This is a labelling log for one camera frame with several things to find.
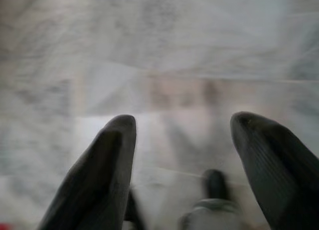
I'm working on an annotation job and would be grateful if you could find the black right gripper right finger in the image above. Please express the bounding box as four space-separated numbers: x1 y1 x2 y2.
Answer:
229 111 319 230

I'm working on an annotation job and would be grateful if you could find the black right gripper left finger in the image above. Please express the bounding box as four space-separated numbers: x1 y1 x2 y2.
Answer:
37 114 137 230

